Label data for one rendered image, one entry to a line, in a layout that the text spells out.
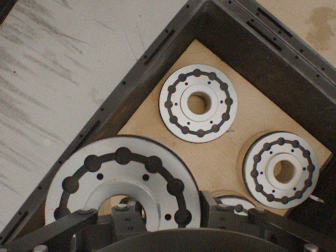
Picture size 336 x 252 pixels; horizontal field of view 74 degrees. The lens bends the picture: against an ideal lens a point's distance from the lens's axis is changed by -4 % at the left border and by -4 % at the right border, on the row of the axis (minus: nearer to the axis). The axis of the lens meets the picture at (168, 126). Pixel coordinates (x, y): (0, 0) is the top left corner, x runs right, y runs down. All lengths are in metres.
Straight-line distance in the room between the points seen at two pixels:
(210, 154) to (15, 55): 0.43
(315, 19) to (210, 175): 0.28
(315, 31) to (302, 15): 0.03
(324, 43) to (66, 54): 0.45
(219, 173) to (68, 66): 0.35
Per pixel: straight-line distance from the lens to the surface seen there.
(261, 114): 0.35
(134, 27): 0.50
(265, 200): 0.33
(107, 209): 0.18
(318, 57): 0.28
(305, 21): 0.42
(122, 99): 0.23
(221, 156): 0.33
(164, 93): 0.29
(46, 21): 0.55
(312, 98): 0.30
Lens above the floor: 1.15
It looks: 89 degrees down
